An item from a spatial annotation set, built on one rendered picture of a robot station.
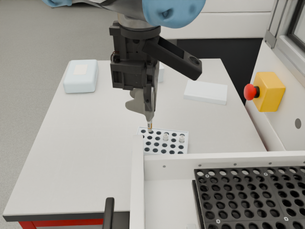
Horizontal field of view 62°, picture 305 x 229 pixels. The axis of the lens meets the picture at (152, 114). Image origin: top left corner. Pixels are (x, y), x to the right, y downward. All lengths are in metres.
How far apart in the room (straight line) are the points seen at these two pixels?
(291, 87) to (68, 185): 0.52
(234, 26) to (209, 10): 0.12
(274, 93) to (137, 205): 0.42
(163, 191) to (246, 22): 0.80
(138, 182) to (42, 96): 1.96
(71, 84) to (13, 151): 1.12
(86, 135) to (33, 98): 1.62
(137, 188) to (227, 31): 0.84
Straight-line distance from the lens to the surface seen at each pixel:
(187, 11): 0.24
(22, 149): 1.86
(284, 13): 0.68
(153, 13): 0.23
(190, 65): 0.46
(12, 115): 2.17
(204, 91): 0.81
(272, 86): 0.63
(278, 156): 0.50
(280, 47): 0.69
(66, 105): 0.81
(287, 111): 0.64
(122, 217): 0.36
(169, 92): 0.82
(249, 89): 0.64
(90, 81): 0.82
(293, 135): 0.63
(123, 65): 0.47
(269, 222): 0.40
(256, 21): 1.12
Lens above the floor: 1.23
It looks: 40 degrees down
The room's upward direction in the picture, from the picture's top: straight up
